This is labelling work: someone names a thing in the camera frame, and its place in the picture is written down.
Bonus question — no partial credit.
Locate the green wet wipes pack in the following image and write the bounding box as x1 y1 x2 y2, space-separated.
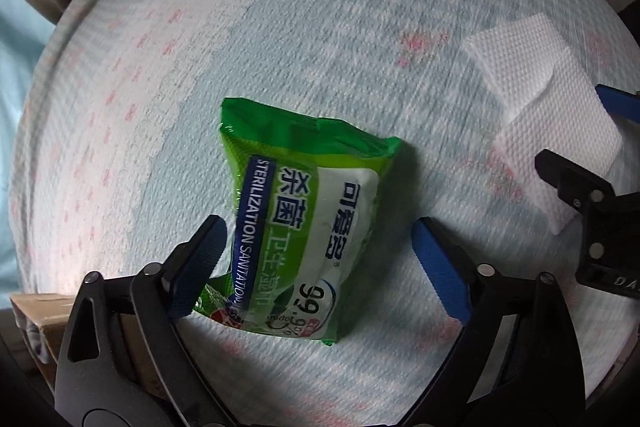
192 97 404 348

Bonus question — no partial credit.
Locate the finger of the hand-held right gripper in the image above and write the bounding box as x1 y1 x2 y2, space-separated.
534 149 619 213
595 83 640 126

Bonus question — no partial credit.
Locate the cardboard box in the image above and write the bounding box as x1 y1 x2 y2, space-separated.
9 292 173 405

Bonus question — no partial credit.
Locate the white tissue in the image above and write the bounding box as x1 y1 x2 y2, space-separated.
462 13 624 236

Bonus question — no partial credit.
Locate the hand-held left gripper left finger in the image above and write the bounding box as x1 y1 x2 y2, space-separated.
54 214 236 427

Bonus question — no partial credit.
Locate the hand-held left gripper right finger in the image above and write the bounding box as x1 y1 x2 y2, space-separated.
400 217 588 427

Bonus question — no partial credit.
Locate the light blue hanging cloth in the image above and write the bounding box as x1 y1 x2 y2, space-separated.
0 0 56 308

